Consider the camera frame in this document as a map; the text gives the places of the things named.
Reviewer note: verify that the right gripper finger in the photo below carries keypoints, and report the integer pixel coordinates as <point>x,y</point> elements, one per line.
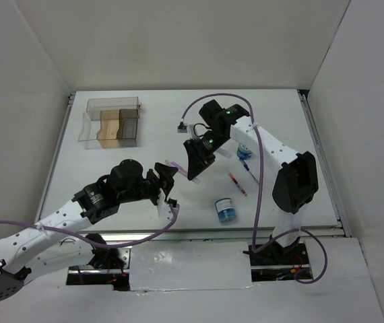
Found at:
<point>200,161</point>
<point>190,147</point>

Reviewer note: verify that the blue highlighter pen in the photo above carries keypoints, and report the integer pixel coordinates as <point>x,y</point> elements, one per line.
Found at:
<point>224,153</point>

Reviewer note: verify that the white foil cover sheet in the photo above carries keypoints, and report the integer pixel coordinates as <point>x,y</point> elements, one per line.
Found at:
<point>191,266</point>

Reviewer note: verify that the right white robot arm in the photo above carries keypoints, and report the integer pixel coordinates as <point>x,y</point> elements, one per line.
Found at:
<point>296,173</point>

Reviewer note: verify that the red ballpoint pen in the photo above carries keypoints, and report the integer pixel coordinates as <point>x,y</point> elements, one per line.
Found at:
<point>237,184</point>

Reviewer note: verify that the blue patterned tape roll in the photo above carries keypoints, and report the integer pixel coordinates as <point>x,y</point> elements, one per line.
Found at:
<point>243,152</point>

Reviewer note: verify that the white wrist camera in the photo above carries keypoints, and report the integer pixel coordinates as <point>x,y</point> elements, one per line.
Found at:
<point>166,212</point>
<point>187,128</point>

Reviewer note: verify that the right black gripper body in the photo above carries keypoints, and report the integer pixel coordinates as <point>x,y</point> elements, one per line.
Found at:
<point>211,142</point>

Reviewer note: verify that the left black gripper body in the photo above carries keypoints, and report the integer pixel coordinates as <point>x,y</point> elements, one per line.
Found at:
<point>150,186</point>

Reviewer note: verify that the blue labelled tape roll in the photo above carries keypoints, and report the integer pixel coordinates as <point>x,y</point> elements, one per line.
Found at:
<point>225,211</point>

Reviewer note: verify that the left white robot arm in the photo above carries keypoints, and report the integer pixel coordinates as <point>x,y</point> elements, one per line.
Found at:
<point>56,242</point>

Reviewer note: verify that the blue ballpoint pen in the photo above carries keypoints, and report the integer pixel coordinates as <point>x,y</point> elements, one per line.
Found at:
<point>247,168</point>

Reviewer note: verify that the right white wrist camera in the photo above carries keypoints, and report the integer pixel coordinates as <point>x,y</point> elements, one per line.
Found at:
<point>187,128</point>

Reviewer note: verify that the clear compartment organizer box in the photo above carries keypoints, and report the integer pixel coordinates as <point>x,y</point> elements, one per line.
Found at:
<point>110,123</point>

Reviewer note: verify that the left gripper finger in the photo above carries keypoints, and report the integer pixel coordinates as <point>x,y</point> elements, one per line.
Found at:
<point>166,173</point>
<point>164,200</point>

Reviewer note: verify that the aluminium front rail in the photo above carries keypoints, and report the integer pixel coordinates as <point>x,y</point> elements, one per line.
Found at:
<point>206,235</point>

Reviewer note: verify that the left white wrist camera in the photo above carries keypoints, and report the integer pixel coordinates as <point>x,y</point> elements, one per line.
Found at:
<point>166,212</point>

